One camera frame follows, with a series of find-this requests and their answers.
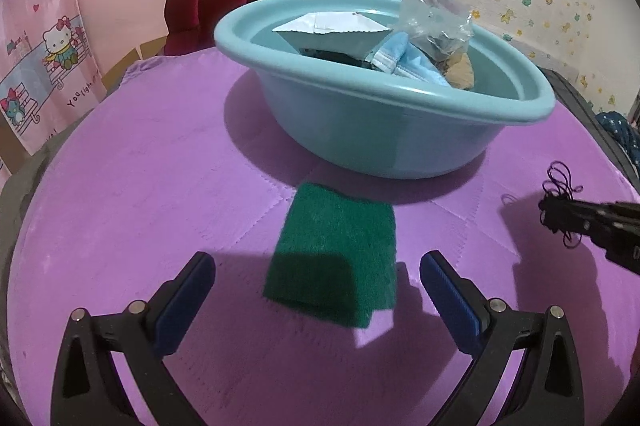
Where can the red velvet sofa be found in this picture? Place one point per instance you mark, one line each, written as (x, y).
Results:
(220, 6)

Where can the white wet wipe packet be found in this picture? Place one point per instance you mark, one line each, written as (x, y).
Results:
(330, 31)

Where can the brown cardboard box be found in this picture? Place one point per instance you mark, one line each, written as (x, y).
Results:
(130, 68)

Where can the black glove with green band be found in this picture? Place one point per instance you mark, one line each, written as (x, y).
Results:
(340, 57)

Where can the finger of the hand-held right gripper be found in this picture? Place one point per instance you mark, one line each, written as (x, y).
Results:
(575, 216)

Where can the grey cloth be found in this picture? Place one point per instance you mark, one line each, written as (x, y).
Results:
(25, 176)

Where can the purple quilted blanket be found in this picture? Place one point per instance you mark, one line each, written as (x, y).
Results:
(175, 186)

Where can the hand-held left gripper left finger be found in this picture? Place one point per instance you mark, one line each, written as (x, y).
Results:
(182, 301)

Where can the blue face mask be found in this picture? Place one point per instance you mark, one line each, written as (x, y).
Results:
(407, 61)

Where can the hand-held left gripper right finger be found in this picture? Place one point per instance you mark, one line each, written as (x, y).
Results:
(452, 301)

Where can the pink cartoon cat poster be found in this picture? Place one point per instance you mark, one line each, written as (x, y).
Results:
(45, 51)

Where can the light blue plastic basin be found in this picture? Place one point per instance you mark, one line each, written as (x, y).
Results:
(350, 121)

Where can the clear plastic bag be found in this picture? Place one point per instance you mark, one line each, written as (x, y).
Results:
(435, 18)

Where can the dark blue dotted cloth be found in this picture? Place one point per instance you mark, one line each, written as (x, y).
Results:
(620, 136)

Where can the dark striped cushion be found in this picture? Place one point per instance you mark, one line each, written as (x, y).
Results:
(580, 106)

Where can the green scouring pad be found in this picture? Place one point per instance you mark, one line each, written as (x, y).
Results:
(332, 251)

